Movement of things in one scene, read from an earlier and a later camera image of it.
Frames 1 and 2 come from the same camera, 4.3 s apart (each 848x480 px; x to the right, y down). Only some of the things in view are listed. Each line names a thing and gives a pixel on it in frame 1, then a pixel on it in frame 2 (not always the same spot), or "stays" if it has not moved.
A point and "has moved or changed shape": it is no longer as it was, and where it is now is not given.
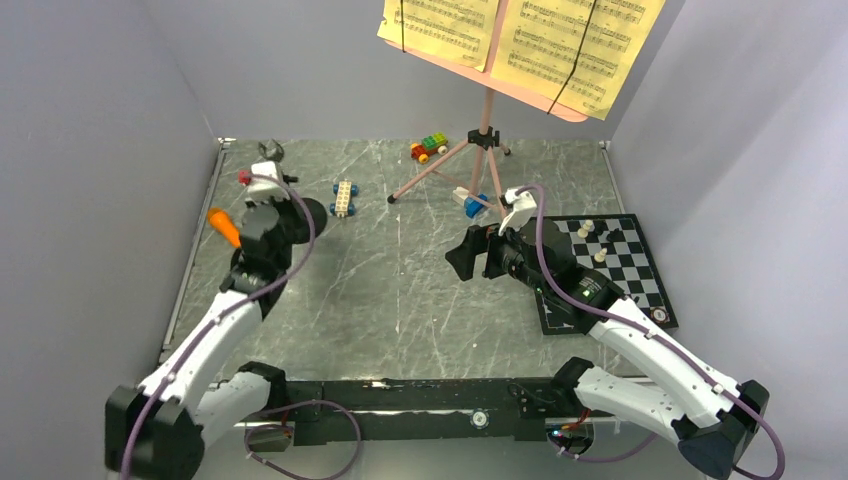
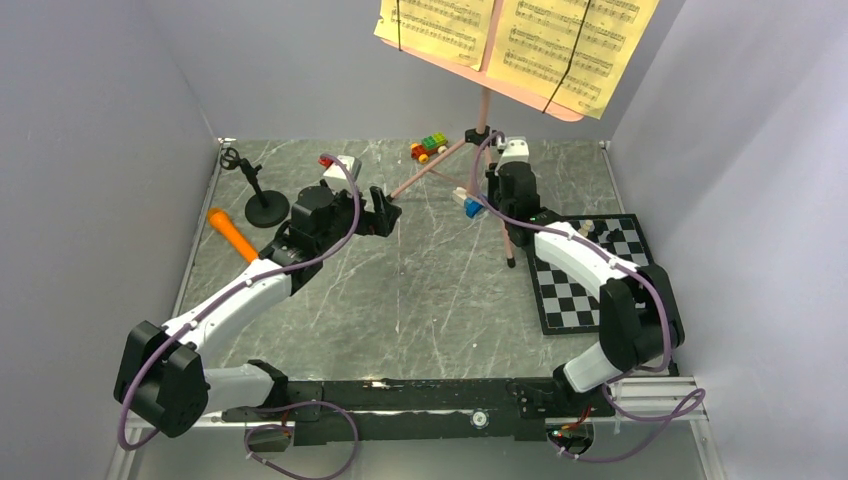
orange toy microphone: [222, 223] stays
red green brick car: [436, 143] stays
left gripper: [290, 205] to [381, 221]
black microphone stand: [274, 151] has moved or changed shape
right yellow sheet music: [582, 52] stays
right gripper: [475, 242] to [492, 181]
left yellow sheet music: [456, 31] stays
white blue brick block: [472, 205] stays
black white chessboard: [613, 244] stays
